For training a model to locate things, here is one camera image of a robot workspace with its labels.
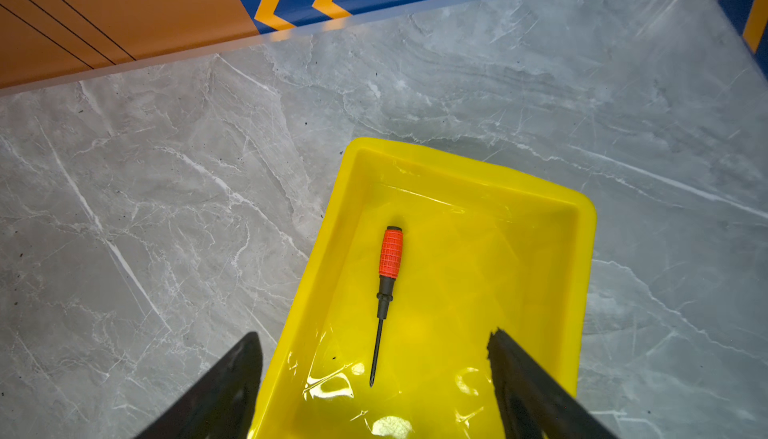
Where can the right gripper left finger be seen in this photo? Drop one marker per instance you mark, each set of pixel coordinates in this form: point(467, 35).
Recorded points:
point(221, 404)

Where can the red black screwdriver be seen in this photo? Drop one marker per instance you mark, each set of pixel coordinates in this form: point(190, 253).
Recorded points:
point(390, 258)

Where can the yellow plastic bin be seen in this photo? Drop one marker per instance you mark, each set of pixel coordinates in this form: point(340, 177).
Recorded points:
point(485, 248)

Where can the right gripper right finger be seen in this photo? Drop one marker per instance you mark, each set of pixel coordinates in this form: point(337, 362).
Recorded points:
point(531, 403)

